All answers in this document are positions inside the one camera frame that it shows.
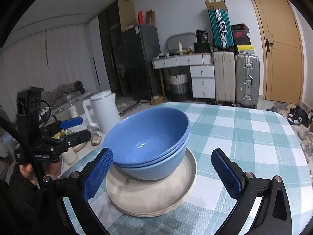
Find woven laundry basket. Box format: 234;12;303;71
168;70;189;102

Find teal suitcase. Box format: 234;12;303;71
209;9;235;52

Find silver suitcase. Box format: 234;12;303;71
235;54;260;109

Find small cardboard box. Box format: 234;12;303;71
151;95;164;106

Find wooden door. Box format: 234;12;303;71
251;0;304;105

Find beige suitcase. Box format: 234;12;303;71
212;52;236;106

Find white electric kettle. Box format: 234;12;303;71
82;90;121;134

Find cream plate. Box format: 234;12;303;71
106;149;197;218

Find large blue bowl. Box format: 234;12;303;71
102;107;191;180

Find black refrigerator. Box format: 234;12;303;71
98;0;162;101

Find left hand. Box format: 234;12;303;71
18;162;59;185

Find white drawer desk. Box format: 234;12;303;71
152;52;216;100

